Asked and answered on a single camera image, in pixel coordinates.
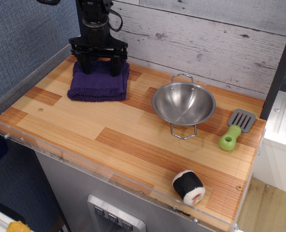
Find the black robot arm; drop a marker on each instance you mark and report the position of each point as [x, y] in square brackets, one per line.
[96, 12]

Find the stainless steel bowl with handles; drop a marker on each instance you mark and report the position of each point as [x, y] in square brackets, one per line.
[184, 103]

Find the dark right frame post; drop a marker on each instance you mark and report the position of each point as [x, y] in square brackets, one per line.
[275, 86]

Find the toy sushi roll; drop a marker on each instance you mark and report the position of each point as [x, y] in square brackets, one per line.
[189, 187]

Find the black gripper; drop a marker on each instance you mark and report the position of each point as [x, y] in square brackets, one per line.
[96, 41]

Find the silver dispenser button panel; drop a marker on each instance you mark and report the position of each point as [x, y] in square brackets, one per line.
[115, 215]

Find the grey spatula with green handle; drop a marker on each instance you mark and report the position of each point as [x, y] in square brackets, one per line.
[240, 121]

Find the purple cloth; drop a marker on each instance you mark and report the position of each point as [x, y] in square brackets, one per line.
[100, 85]

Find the white ribbed appliance top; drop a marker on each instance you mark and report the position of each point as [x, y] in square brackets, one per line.
[276, 123]

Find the yellow object at bottom corner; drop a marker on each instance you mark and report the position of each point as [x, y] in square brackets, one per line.
[17, 226]

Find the clear acrylic table guard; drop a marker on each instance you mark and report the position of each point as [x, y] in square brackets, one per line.
[123, 152]

